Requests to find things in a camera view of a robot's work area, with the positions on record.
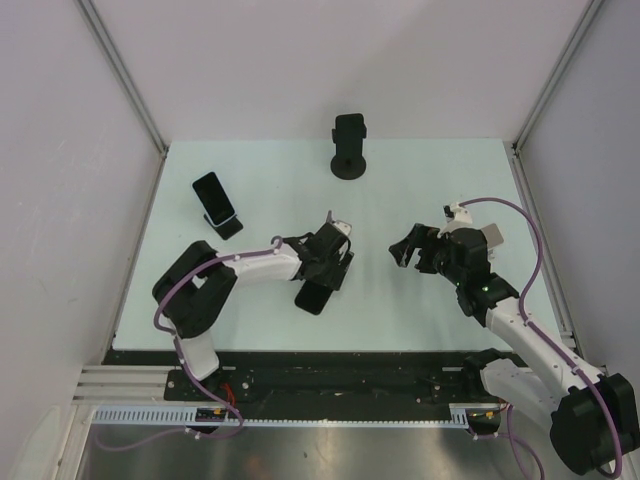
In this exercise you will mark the right aluminium frame post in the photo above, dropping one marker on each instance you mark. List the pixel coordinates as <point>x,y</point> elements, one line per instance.
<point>560,68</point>

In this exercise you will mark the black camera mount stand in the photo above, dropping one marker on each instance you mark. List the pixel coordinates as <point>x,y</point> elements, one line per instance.
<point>348,136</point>

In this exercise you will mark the black phone stand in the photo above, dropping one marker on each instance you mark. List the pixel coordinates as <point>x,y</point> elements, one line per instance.
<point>227,229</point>

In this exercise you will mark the black phone light blue case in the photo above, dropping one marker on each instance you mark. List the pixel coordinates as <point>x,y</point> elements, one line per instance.
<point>214,199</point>

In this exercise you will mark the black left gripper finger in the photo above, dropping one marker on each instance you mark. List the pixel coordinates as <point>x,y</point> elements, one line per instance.
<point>306,241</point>
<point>331,271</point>

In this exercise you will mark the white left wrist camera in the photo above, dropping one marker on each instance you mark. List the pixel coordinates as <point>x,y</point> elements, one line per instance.
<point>342,226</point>

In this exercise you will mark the white slotted cable duct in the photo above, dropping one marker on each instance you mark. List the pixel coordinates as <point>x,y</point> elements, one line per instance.
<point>454,415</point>

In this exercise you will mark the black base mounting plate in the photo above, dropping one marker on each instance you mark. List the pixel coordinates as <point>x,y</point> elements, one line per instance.
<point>329,381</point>

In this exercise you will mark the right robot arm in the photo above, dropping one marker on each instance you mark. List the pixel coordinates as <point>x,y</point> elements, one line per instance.
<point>591,416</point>

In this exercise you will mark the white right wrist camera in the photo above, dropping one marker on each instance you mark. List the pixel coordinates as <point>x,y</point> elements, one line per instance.
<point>457,217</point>

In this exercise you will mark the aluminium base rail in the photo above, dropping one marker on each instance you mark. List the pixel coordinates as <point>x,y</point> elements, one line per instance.
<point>121,385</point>

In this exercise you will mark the left aluminium frame post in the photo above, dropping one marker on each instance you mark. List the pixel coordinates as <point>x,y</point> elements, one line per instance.
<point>114,59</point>

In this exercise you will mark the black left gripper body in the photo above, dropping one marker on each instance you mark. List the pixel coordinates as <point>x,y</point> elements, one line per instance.
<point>327,258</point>

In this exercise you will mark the white phone stand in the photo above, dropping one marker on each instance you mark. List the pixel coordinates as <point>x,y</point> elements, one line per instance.
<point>494,239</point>

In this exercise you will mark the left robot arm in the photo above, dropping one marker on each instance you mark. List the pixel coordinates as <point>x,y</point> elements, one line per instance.
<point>192,293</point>

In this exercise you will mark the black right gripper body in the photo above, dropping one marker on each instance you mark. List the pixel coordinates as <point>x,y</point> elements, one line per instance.
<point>436,259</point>

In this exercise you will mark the aluminium frame post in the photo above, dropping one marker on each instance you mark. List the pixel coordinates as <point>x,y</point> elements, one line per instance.
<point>114,59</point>
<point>560,68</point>

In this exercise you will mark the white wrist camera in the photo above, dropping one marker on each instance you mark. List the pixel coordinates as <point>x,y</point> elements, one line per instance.
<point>342,226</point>
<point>457,217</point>

